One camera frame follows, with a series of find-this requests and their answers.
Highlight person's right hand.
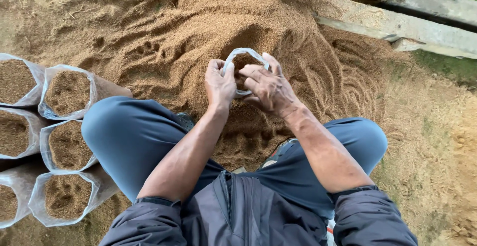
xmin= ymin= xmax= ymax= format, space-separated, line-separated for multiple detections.
xmin=238 ymin=52 xmax=304 ymax=119

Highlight person's left hand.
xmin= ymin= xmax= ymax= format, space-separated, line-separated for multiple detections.
xmin=204 ymin=58 xmax=238 ymax=110

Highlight small clear plastic bag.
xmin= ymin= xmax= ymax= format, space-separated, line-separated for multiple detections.
xmin=222 ymin=48 xmax=270 ymax=98

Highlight dark left shoe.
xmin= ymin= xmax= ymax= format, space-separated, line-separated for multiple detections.
xmin=176 ymin=112 xmax=196 ymax=132

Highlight dark shoe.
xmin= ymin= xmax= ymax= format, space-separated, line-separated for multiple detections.
xmin=176 ymin=112 xmax=196 ymax=132
xmin=259 ymin=137 xmax=299 ymax=169

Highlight dark right shoe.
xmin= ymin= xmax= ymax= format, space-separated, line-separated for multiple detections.
xmin=259 ymin=137 xmax=299 ymax=169

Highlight heap of brown sawdust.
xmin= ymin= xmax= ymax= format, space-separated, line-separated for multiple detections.
xmin=0 ymin=0 xmax=410 ymax=174

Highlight blue-grey trousers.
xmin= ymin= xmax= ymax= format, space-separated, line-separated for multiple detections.
xmin=81 ymin=96 xmax=388 ymax=220

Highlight dark grey zip jacket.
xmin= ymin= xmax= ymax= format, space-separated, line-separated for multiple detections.
xmin=99 ymin=170 xmax=419 ymax=246

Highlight grey concrete beam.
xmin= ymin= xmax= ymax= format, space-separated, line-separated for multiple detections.
xmin=386 ymin=0 xmax=477 ymax=27
xmin=315 ymin=0 xmax=477 ymax=60

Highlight group of filled plastic bags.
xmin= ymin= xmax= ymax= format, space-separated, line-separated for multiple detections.
xmin=0 ymin=52 xmax=133 ymax=229

